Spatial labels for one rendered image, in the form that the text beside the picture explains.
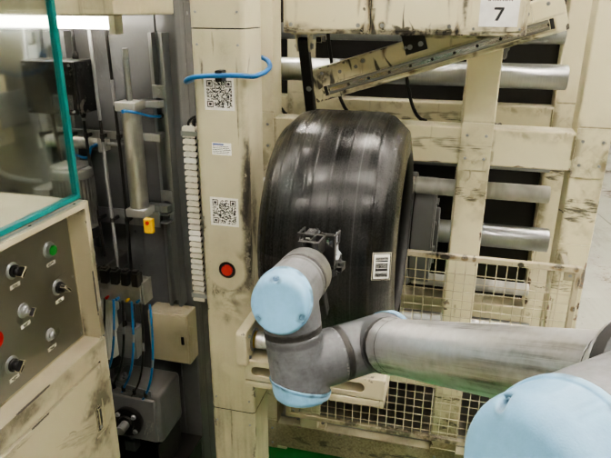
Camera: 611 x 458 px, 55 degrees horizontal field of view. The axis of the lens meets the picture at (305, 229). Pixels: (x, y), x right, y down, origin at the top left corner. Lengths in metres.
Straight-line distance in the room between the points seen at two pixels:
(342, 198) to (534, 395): 0.86
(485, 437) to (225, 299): 1.22
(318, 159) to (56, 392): 0.80
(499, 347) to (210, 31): 1.00
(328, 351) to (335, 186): 0.43
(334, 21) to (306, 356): 0.96
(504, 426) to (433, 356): 0.36
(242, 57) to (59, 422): 0.94
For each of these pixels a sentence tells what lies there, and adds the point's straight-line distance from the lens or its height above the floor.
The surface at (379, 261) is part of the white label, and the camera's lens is 1.23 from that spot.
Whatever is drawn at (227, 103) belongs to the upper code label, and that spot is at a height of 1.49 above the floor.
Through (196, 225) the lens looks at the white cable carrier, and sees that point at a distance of 1.55.
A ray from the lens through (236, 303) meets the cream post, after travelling 1.58.
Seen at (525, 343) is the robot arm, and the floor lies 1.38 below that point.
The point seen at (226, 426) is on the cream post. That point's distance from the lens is 1.82.
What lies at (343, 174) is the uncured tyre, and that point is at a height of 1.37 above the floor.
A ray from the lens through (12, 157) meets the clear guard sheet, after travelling 1.34.
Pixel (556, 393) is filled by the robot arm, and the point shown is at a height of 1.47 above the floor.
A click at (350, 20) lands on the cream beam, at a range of 1.59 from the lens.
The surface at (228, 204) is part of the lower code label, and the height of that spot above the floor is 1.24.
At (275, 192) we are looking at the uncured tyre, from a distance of 1.26.
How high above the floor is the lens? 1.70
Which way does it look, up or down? 21 degrees down
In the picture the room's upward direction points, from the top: straight up
